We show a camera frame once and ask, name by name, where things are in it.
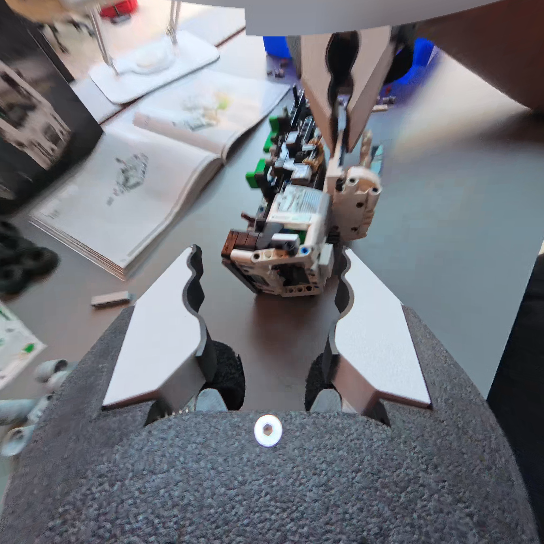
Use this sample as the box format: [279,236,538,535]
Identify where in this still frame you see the grey lego beam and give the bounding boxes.
[90,291,133,308]

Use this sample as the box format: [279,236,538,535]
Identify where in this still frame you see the clear round disc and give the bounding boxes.
[134,42,177,73]

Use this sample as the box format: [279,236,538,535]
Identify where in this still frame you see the pile of black lego tyres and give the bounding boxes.
[0,221,60,298]

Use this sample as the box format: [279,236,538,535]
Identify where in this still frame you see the black lego set box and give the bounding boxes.
[0,0,105,215]

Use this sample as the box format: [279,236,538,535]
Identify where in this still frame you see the green and white sticker sheet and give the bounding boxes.
[0,301,48,392]

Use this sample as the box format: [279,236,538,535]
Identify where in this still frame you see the red box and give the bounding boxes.
[100,0,139,18]

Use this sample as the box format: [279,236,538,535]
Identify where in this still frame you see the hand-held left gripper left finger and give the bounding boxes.
[102,244,217,411]

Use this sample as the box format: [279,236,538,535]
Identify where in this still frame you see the white lego truck model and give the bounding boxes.
[221,83,385,298]

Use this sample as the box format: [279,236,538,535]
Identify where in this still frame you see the person's right forearm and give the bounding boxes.
[414,0,544,111]

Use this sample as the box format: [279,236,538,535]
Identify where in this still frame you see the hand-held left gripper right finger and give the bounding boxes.
[322,248,431,415]

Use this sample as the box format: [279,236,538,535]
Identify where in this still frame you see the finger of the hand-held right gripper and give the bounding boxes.
[340,25,394,154]
[299,34,341,151]

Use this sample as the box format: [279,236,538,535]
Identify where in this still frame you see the blue plastic bin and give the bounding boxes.
[263,36,439,86]

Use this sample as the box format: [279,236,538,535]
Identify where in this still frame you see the open instruction booklet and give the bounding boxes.
[27,68,292,281]

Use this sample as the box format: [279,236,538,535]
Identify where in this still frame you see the light grey lego connectors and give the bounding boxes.
[0,358,69,459]

